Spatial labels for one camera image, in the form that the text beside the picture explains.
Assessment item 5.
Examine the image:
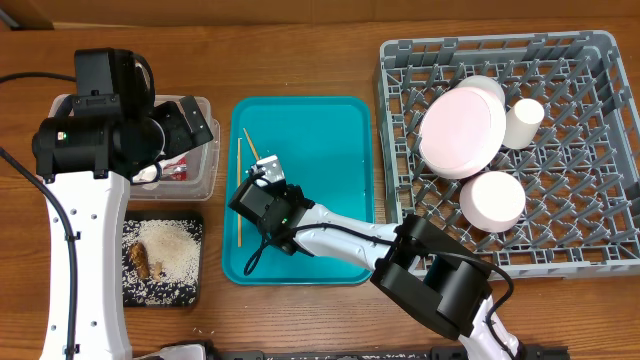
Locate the red snack wrapper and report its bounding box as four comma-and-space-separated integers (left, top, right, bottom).
161, 156, 188, 181

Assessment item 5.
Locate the white napkin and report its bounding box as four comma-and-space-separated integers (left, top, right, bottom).
131, 160, 170, 185

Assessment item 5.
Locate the white rice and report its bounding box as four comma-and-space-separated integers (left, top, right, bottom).
122, 218, 203, 307

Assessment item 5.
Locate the brown food scrap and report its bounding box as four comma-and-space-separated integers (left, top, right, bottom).
129, 243, 150, 280

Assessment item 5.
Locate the large white plate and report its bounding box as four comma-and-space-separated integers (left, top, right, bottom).
419, 87, 506, 180

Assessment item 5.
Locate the small white dish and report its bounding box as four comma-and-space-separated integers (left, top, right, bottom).
459, 171, 526, 233

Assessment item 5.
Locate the pale green bowl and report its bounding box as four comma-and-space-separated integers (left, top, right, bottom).
457, 75, 505, 105

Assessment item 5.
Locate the white cup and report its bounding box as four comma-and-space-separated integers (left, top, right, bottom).
502, 99, 545, 149

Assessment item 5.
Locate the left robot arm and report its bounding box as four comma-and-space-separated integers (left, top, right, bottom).
41, 172, 133, 359

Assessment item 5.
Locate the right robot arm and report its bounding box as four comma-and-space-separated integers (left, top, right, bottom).
229, 175, 524, 359

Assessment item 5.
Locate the clear plastic bin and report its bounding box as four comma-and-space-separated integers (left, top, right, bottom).
32, 95, 219, 202

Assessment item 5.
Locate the teal plastic tray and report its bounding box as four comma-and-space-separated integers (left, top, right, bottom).
222, 96, 376, 285

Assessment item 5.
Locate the black plastic tray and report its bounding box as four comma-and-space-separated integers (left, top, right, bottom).
121, 209, 205, 308

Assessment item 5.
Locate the grey dish rack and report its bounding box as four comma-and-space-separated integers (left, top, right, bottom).
374, 30, 639, 278

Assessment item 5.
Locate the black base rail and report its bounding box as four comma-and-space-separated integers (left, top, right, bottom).
134, 339, 571, 360

